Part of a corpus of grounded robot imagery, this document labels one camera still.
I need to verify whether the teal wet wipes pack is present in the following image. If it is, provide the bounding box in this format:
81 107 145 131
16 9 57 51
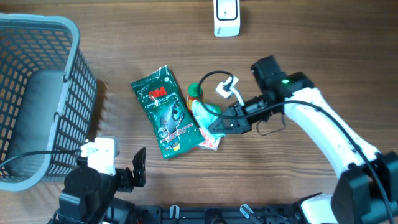
191 100 226 139

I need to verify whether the red small packet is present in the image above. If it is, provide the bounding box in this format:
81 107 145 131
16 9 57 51
198 128 221 151

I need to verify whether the yellow bottle green cap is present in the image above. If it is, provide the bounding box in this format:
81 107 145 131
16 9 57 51
187 83 203 110

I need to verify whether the green glove package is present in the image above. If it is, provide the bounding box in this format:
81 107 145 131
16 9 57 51
131 65 205 159

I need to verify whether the clear jar green lid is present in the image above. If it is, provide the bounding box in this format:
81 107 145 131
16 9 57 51
211 104 222 114

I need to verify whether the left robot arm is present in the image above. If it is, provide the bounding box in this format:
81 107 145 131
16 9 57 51
49 147 146 223

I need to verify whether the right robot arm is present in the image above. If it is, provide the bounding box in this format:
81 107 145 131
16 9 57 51
209 56 397 223

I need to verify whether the white barcode scanner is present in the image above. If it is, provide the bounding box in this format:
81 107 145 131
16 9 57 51
213 0 241 37

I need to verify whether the grey plastic shopping basket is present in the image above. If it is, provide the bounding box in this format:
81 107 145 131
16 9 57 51
1 14 97 192

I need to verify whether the black right camera cable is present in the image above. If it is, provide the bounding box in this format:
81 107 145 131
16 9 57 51
197 70 395 224

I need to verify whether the black camera cable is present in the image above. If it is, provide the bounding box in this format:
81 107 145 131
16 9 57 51
0 149 82 169
197 70 395 224

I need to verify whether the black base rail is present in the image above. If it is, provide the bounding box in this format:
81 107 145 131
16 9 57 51
111 198 302 224

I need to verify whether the black left camera cable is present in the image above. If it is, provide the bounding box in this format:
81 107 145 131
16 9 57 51
0 149 82 169

